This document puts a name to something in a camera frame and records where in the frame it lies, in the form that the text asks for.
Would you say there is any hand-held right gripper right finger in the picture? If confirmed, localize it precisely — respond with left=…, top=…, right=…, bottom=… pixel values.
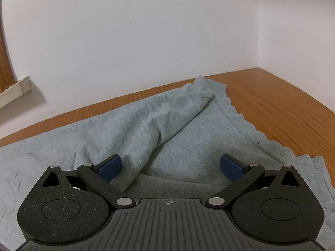
left=205, top=154, right=301, bottom=210

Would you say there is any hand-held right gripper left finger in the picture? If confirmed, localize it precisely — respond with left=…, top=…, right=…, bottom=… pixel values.
left=42, top=154, right=137, bottom=210

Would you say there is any grey sweatshirt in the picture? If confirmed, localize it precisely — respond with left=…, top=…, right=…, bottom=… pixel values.
left=0, top=75, right=335, bottom=251

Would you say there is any beige window sill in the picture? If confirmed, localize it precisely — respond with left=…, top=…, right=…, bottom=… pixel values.
left=0, top=76, right=32, bottom=108

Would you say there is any wooden window frame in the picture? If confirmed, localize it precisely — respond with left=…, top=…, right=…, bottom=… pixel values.
left=0, top=23, right=18, bottom=94

